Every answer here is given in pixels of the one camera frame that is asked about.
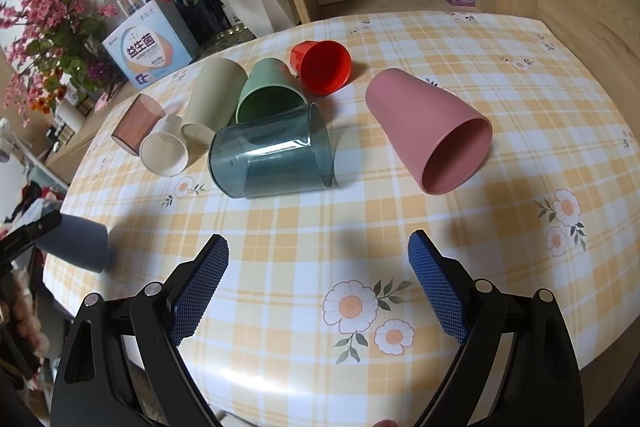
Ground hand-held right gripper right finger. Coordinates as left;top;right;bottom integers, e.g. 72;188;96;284
407;229;586;427

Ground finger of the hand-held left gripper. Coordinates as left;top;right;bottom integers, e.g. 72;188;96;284
0;211;64;260

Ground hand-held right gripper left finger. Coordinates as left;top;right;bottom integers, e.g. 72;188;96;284
50;234;230;427

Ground grey-blue cup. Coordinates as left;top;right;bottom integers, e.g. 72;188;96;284
37;213;109;274

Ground small white cup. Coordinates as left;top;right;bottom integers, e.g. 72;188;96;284
139;114;191;178

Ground clear brown cup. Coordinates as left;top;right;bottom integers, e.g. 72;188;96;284
110;93;166;156

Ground clear teal cup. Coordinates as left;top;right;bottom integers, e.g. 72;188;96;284
207;102;335;200

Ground pink cup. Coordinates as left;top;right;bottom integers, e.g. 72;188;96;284
364;68;494;196

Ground beige cup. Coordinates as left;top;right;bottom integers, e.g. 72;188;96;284
180;58;249;147

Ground green cup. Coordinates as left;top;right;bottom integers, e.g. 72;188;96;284
235;58;309;124

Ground red cup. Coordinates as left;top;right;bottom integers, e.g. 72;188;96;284
291;39;353;96

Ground white and blue box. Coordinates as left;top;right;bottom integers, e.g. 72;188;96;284
102;0;201;90

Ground pink blossom branches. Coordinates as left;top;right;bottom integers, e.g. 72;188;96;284
0;0;119;118

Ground dark glossy vase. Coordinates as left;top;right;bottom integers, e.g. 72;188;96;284
175;0;227;44

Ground white faceted vase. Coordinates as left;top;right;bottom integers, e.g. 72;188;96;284
210;0;299;36

